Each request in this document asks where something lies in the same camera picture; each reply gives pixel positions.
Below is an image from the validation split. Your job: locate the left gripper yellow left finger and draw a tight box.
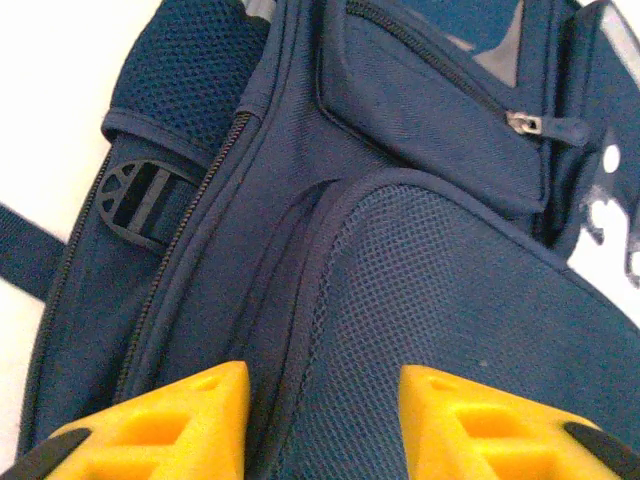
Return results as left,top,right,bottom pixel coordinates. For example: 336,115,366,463
17,360,251,480

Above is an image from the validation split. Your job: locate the navy blue student backpack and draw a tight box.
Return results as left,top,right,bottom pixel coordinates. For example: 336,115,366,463
0,0,640,480

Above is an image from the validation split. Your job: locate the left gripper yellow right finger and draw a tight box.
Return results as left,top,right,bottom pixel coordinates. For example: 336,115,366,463
397,363,640,480

